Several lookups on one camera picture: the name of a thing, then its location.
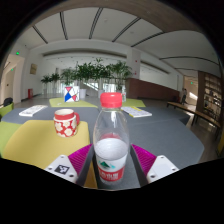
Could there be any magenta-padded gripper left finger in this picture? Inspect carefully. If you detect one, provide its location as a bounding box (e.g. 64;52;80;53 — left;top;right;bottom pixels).
44;143;98;188

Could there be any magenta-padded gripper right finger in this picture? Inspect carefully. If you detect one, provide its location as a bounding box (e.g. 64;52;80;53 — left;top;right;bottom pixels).
129;143;181;188

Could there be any clear red-capped water bottle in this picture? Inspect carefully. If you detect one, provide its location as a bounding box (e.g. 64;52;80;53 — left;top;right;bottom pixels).
92;92;131;186

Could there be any red floral ceramic mug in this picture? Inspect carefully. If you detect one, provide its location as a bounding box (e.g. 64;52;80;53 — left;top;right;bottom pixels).
53;108;81;138

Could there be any white and yellow booklet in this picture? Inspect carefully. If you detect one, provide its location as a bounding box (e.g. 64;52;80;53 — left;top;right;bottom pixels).
120;105;153;119

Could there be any long wooden bench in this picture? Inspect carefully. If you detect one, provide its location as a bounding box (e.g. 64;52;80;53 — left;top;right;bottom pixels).
166;100;223;130

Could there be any white printed magazine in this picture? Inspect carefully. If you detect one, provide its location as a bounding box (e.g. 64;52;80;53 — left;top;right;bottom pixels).
18;104;49;118

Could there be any person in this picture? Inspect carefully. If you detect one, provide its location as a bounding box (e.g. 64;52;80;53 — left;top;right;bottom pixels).
180;87;188;105

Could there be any white box with coloured triangles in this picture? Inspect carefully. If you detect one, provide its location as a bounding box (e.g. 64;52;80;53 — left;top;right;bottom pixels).
63;85;81;103

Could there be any green armchair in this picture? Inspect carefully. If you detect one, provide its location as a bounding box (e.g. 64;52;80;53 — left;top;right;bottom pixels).
0;102;15;118

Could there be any black chair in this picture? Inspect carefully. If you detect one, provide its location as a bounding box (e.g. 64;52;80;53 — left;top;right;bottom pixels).
2;97;14;108

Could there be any wooden shelf unit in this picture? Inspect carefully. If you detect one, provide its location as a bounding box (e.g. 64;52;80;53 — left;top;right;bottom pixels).
196;71;224;122

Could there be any group of potted green plants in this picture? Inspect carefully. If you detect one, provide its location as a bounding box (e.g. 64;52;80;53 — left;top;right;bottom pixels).
40;58;134;100

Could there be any framed wall picture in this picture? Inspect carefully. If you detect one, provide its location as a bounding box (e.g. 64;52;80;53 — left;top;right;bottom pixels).
29;63;38;75

